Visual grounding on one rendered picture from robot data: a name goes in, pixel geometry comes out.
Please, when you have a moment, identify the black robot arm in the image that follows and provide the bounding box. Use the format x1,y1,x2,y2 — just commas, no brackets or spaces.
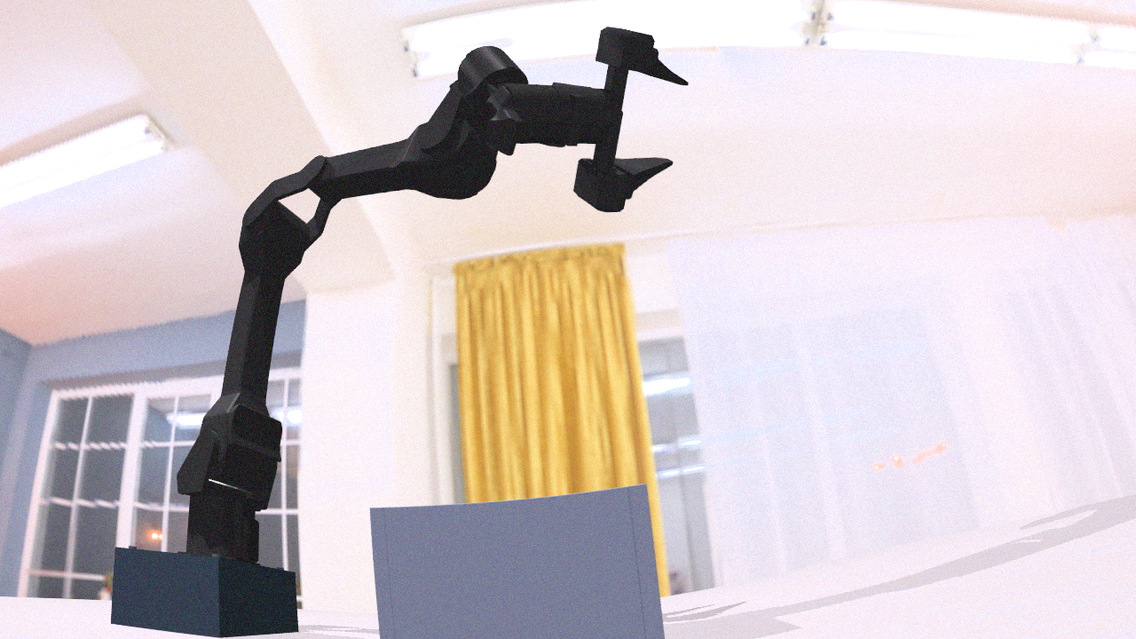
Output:
177,45,565,566

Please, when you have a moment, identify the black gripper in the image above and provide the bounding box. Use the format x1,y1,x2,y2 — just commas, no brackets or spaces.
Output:
549,27,690,213

